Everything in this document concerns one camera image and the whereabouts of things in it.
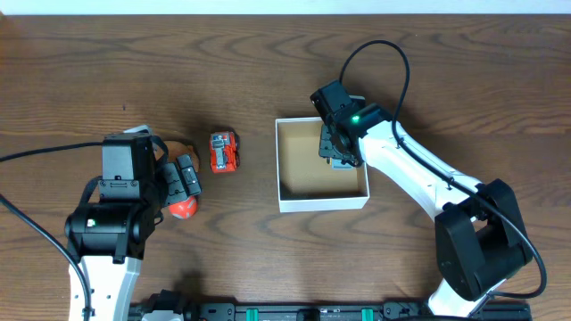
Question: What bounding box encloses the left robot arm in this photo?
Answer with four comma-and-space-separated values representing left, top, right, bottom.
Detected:
65, 145, 200, 320

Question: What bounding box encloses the yellow grey toy car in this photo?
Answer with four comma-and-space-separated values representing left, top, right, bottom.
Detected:
331, 159, 354, 170

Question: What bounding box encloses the red toy fire truck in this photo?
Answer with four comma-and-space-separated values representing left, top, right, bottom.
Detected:
209, 131, 240, 174

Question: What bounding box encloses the black mounting rail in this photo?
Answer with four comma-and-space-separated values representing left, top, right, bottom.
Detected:
128, 289, 533, 321

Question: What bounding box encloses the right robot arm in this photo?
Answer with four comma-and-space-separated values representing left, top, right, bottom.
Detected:
319, 102, 537, 318

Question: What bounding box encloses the left black cable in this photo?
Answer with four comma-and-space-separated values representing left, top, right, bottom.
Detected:
0, 141, 104, 321

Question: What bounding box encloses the right black cable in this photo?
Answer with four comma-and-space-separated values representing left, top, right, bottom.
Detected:
338, 39, 548, 300

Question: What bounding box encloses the orange toy ball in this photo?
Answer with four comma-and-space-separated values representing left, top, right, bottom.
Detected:
168, 196, 198, 219

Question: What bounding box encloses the black cable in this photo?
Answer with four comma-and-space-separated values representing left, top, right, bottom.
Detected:
0, 141, 104, 321
338, 39, 548, 300

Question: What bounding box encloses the white cardboard box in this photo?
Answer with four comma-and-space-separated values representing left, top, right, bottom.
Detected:
275, 117, 369, 213

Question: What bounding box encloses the brown plush toy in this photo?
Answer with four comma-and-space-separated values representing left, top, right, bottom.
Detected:
165, 141, 200, 172

